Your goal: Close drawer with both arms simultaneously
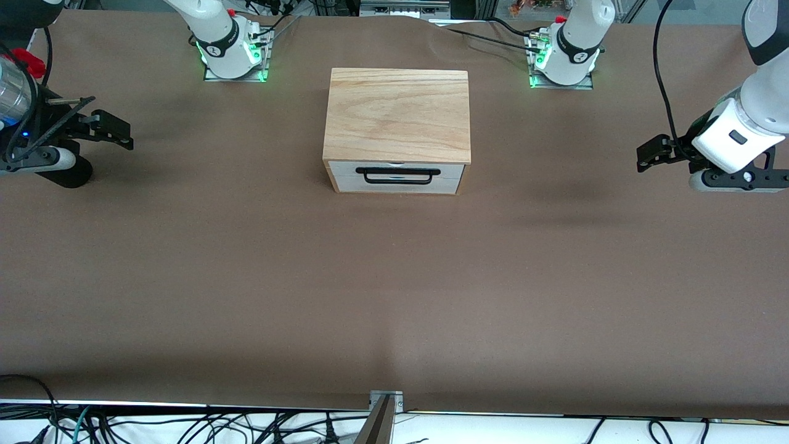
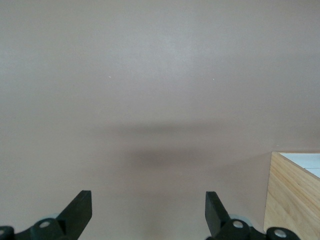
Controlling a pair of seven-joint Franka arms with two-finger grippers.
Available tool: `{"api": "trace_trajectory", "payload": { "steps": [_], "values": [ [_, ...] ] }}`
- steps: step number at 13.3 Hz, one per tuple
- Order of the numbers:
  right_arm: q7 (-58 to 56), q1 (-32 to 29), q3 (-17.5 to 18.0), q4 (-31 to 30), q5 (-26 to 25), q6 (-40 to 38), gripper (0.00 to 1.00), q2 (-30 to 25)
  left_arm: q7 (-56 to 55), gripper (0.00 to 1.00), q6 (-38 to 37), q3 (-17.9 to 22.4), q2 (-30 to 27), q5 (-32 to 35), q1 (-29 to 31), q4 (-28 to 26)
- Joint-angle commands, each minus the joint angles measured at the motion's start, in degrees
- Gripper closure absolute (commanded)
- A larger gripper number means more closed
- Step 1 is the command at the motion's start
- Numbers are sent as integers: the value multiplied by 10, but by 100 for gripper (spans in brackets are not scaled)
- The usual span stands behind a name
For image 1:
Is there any white-fronted wooden drawer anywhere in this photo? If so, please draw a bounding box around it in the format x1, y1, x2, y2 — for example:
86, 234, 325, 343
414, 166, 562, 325
329, 162, 465, 194

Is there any black metal drawer handle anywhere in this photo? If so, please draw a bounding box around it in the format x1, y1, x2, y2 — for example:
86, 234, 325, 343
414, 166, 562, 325
356, 166, 442, 186

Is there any red clamp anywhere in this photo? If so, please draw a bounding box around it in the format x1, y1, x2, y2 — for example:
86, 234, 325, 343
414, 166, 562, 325
9, 47, 46, 79

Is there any brown table cover sheet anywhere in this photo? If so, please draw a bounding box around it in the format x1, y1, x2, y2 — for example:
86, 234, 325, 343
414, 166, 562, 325
0, 9, 789, 421

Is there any light wooden cabinet box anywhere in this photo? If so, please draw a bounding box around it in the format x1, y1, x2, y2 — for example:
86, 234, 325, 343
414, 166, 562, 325
322, 68, 472, 196

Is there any grey equipment rack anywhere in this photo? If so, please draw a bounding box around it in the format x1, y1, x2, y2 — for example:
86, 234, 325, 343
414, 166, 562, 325
360, 0, 452, 19

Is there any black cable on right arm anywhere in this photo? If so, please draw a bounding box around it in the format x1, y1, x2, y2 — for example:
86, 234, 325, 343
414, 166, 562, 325
38, 25, 57, 90

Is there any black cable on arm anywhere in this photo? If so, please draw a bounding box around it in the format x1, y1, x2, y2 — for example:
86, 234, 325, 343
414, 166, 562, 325
38, 25, 57, 90
652, 0, 695, 162

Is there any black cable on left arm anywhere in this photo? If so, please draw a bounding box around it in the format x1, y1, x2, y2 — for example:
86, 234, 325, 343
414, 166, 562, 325
652, 0, 695, 162

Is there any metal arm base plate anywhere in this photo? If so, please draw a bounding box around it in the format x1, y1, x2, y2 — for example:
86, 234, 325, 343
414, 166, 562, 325
202, 25, 273, 83
527, 31, 596, 91

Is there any black cable on table cover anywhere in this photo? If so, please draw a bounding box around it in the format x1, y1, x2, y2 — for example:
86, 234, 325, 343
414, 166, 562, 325
441, 18, 544, 54

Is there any black looped cable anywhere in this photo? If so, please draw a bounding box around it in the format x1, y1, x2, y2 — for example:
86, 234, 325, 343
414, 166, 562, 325
0, 374, 60, 432

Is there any teal cable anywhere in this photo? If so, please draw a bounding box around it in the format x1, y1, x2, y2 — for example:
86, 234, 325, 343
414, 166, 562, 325
60, 406, 94, 444

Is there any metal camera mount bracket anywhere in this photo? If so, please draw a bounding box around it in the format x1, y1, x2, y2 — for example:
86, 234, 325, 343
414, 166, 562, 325
353, 390, 406, 444

